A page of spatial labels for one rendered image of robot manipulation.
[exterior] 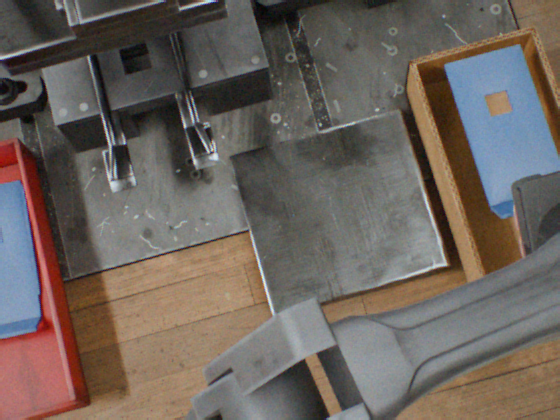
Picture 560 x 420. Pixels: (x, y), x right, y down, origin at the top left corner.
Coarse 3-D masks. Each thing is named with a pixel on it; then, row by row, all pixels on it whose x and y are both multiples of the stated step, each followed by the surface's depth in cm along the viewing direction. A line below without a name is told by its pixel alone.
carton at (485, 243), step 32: (512, 32) 100; (416, 64) 100; (544, 64) 99; (416, 96) 101; (448, 96) 105; (544, 96) 101; (448, 128) 105; (448, 160) 104; (448, 192) 98; (480, 192) 103; (480, 224) 102; (512, 224) 102; (480, 256) 101; (512, 256) 101
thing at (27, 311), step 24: (0, 192) 105; (0, 216) 104; (24, 216) 104; (24, 240) 104; (0, 264) 103; (24, 264) 103; (0, 288) 103; (24, 288) 103; (0, 312) 102; (24, 312) 102; (0, 336) 99
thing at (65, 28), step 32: (0, 0) 85; (32, 0) 84; (64, 0) 80; (96, 0) 80; (128, 0) 79; (160, 0) 79; (192, 0) 84; (224, 0) 84; (0, 32) 84; (32, 32) 84; (64, 32) 84; (96, 32) 81; (128, 32) 85; (160, 32) 86; (32, 64) 86
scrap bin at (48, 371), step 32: (0, 160) 104; (32, 160) 105; (32, 192) 100; (32, 224) 99; (64, 288) 103; (64, 320) 99; (0, 352) 101; (32, 352) 101; (64, 352) 96; (0, 384) 101; (32, 384) 101; (64, 384) 100; (0, 416) 100; (32, 416) 97
